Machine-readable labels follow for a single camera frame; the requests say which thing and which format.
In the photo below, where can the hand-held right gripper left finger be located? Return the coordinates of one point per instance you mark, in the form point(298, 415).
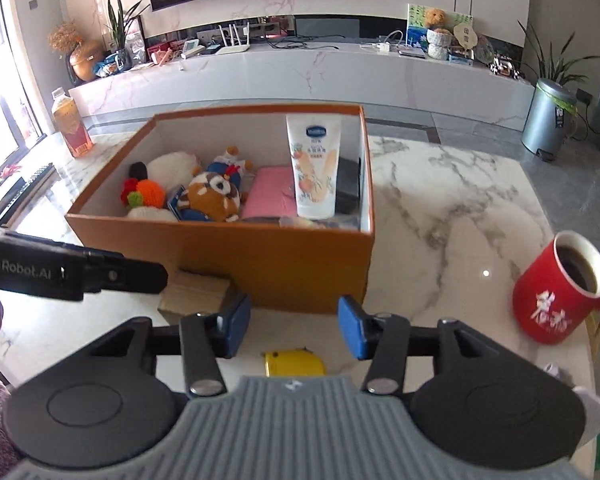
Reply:
point(236, 327)

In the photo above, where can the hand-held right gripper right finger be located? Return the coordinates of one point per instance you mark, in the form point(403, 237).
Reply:
point(352, 327)

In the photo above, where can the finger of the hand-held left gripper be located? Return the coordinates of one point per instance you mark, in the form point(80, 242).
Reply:
point(130, 275)

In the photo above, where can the small brown cardboard box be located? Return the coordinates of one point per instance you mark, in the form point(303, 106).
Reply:
point(195, 292)

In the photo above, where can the yellow plastic case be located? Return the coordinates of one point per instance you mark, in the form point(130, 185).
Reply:
point(292, 362)

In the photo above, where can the orange cardboard box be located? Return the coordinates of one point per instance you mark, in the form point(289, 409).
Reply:
point(260, 265)

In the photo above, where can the pink pouch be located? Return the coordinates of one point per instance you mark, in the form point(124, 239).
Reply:
point(270, 192)

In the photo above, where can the dark grey box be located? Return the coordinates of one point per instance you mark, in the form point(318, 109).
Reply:
point(347, 185)

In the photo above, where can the white lotion tube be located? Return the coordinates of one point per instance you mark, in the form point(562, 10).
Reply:
point(312, 170)

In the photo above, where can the long black ridged object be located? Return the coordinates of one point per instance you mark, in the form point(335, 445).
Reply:
point(20, 192)

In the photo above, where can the red flowers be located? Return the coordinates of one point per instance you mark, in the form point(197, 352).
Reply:
point(2, 175)

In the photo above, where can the white plush toy orange scarf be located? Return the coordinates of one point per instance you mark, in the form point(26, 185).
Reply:
point(172, 172)

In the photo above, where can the brown raccoon plush toy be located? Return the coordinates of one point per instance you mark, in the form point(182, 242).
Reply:
point(210, 197)

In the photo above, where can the blue white plush doll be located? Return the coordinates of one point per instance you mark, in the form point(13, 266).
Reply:
point(227, 162)

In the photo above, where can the tea bottle red label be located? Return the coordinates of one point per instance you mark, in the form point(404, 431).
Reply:
point(75, 130)

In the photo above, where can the red mug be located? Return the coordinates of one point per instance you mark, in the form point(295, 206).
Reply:
point(545, 300)

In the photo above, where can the blue snack bag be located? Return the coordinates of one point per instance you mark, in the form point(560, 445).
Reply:
point(107, 66)

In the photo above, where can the copper round vase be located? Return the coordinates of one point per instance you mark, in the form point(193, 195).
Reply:
point(86, 62)

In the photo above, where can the white desk thermometer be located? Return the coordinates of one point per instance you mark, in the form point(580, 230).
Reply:
point(192, 49)

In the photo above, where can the dried brown flowers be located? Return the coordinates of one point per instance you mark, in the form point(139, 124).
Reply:
point(65, 37)

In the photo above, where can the green plant in glass vase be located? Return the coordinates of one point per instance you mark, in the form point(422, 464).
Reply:
point(120, 30)

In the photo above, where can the white router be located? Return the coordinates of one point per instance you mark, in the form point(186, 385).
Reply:
point(232, 49)

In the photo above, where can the white plastic grid piece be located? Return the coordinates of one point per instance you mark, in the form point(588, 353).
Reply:
point(592, 405)

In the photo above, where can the white marble tv cabinet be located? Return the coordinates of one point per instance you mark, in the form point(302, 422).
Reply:
point(305, 77)

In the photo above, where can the grey pedal trash can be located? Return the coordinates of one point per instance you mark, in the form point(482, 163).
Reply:
point(545, 120)

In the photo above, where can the white knitted pot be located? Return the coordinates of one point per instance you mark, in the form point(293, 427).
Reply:
point(439, 45)

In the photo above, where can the black white checkered toy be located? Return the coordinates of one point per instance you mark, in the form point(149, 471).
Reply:
point(505, 68)

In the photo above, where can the dark grey panel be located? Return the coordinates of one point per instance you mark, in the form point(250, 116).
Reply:
point(325, 26)

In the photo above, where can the painted canvas picture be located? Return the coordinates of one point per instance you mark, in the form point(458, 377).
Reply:
point(416, 30)

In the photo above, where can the patterned decorative plate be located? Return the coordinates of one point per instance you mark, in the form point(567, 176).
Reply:
point(485, 49)

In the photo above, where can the round paper fan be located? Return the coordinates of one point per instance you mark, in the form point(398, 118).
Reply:
point(465, 36)

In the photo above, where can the small brown teddy bear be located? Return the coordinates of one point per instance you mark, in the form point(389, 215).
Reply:
point(436, 17)

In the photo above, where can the tall green potted plant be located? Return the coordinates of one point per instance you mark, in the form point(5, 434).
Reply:
point(555, 65)

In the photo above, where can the wall socket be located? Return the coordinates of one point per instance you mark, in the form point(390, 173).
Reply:
point(584, 95)

